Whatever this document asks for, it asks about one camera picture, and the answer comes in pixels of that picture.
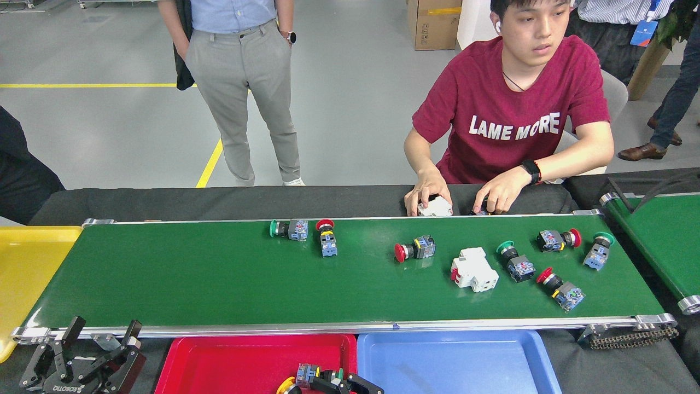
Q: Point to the seated person's right forearm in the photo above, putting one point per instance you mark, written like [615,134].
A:
[418,158]

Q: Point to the white circuit breaker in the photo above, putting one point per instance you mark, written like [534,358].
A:
[473,268]
[437,208]

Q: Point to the seated person's right hand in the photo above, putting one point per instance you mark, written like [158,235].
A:
[426,186]

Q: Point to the blue plastic tray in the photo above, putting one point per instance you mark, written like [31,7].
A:
[454,366]

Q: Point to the black bracket frame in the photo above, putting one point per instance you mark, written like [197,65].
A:
[619,195]

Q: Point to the green cap push button switch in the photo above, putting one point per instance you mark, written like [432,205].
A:
[298,230]
[481,210]
[519,268]
[596,257]
[306,373]

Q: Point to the standing person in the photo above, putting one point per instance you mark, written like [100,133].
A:
[678,93]
[607,49]
[22,180]
[240,71]

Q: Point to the yellow cap push button switch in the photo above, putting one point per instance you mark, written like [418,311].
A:
[284,387]

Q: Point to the dark wristwatch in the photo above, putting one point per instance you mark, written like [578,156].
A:
[529,169]
[291,38]

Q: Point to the seated person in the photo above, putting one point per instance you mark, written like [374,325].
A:
[508,82]

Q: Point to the green belt conveyor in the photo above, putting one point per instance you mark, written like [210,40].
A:
[667,241]
[219,284]

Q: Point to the gold plant pot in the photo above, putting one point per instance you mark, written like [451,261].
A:
[648,71]

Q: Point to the seated person's left hand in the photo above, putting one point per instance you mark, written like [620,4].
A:
[506,189]

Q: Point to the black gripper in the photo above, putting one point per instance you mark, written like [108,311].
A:
[82,383]

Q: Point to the yellow plastic tray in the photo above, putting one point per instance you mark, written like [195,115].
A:
[33,273]

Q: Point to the red plastic tray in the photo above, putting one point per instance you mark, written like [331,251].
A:
[229,366]

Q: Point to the seated person's left forearm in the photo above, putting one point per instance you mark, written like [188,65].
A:
[574,161]

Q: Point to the brown cardboard box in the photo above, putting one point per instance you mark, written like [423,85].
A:
[432,27]

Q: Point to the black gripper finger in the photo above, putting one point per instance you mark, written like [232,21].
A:
[363,386]
[328,386]

